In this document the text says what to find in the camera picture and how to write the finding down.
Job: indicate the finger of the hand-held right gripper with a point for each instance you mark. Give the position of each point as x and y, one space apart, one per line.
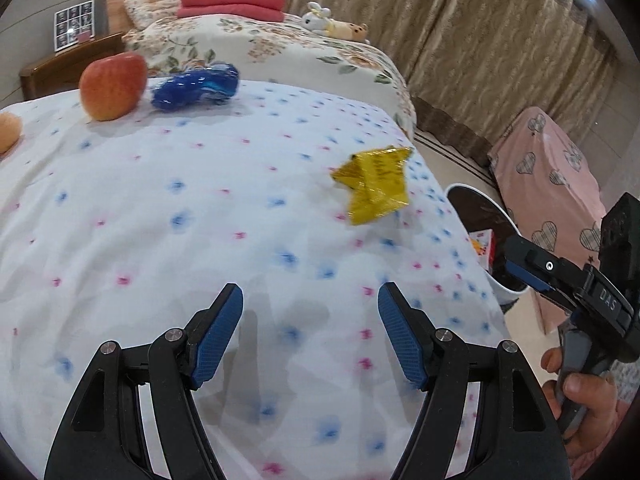
540 265

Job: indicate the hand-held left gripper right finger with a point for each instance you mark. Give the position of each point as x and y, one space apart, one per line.
400 335

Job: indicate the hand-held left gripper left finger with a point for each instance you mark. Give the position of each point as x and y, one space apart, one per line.
217 335

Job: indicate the red and white carton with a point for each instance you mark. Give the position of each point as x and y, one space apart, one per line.
484 249

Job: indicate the white and black waste bin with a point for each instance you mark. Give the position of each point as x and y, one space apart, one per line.
480 210

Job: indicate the yellow foil wrapper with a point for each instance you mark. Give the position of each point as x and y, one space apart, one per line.
375 185

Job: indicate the person's right hand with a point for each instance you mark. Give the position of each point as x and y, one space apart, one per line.
595 400

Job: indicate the pink heart print cover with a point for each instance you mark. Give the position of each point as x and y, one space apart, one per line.
540 185

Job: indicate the white dotted blanket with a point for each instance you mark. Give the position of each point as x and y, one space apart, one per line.
200 185

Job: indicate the beige patterned curtains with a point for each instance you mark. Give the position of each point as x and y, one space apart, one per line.
450 35

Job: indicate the blue plastic wrapper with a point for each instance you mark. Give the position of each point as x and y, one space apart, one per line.
195 85

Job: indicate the red apple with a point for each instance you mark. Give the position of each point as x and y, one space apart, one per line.
112 85

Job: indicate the bed with floral quilt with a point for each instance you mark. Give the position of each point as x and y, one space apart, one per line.
300 60

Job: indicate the orange fruit at edge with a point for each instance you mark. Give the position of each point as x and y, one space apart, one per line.
9 132

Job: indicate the yellow bear plush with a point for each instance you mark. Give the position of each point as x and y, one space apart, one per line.
347 30

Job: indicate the wooden nightstand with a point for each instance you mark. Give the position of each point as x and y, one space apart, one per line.
60 70

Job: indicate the white rabbit plush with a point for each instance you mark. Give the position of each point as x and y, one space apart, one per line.
315 19

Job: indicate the folded red blankets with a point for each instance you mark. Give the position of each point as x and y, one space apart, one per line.
230 5

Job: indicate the floral pillow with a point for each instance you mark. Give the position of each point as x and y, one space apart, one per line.
152 7

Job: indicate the photo collage frame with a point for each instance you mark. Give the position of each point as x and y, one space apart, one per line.
74 25

